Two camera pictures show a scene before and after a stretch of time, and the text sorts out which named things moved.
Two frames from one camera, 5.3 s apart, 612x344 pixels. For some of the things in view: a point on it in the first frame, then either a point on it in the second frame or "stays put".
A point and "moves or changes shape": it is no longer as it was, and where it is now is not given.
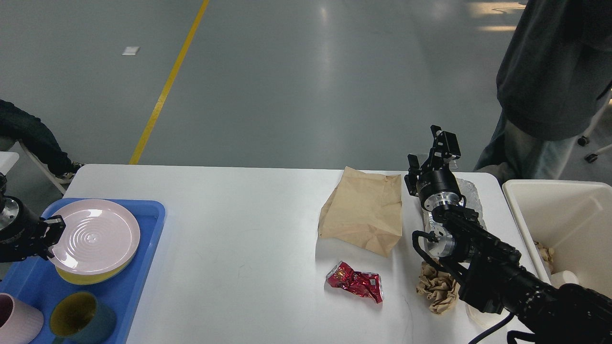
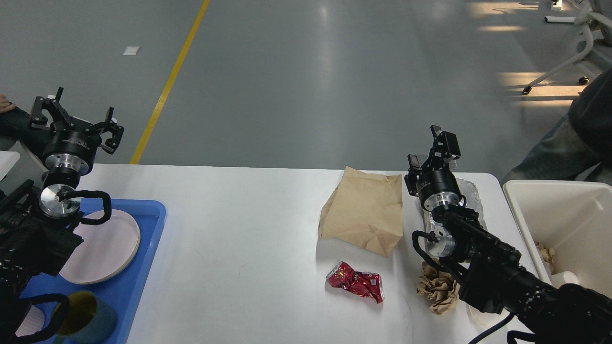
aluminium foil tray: x=468 y=190 stays put
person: x=555 y=65 to x=581 y=138
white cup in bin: x=563 y=277 stays put
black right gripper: x=437 y=187 stays put
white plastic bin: x=573 y=219 stays put
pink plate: x=100 y=236 moves or changes shape
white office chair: x=596 y=143 to x=596 y=16
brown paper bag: x=364 y=207 stays put
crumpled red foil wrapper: x=364 y=284 stays put
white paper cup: x=487 y=318 stays put
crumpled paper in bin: x=548 y=255 stays put
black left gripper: x=21 y=229 to x=71 y=150
